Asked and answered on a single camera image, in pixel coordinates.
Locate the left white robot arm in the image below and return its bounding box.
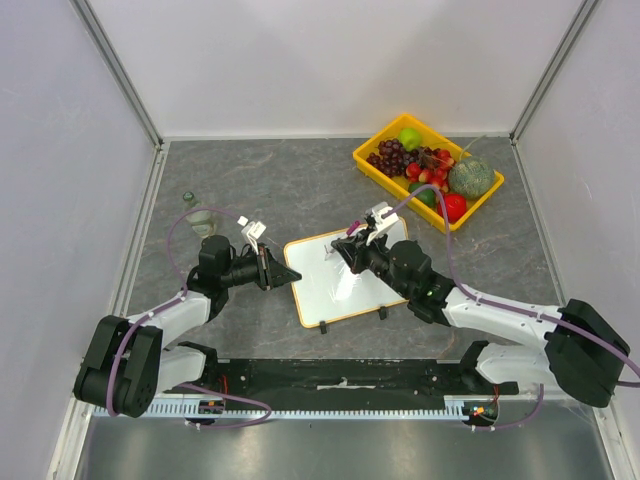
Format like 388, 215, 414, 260
73, 235, 302, 418

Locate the red cherry pile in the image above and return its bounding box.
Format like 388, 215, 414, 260
405, 147, 456, 193

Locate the right aluminium frame post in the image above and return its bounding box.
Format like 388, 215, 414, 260
509, 0, 600, 146

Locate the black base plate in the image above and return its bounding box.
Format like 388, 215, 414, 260
191, 341, 519, 411

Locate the clear glass bottle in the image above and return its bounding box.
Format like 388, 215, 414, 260
182, 191, 217, 239

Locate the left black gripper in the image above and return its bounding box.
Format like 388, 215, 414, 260
221, 243, 301, 291

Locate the green apple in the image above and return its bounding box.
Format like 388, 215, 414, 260
397, 128, 422, 152

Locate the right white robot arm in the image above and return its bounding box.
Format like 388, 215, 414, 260
331, 229, 630, 408

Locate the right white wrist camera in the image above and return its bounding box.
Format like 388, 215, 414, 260
365, 202, 399, 246

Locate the purple grape bunch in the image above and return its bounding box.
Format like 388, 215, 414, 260
366, 139, 419, 177

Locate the red apple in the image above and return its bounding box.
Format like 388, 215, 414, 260
437, 193, 467, 224

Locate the netted green melon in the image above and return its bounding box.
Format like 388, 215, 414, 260
448, 135, 495, 200

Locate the left aluminium frame post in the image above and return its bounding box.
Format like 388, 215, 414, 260
70, 0, 164, 150

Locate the aluminium frame post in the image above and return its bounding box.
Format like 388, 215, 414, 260
70, 0, 164, 150
509, 0, 600, 146

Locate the green lime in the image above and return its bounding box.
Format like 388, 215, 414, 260
408, 182, 437, 208

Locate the pink capped whiteboard marker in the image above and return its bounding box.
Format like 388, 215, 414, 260
324, 220, 361, 261

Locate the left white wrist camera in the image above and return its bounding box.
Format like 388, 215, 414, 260
237, 216, 266, 254

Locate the light blue cable duct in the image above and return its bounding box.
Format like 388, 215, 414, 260
94, 394, 496, 421

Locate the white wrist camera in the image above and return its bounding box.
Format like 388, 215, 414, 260
365, 202, 399, 246
237, 216, 266, 254

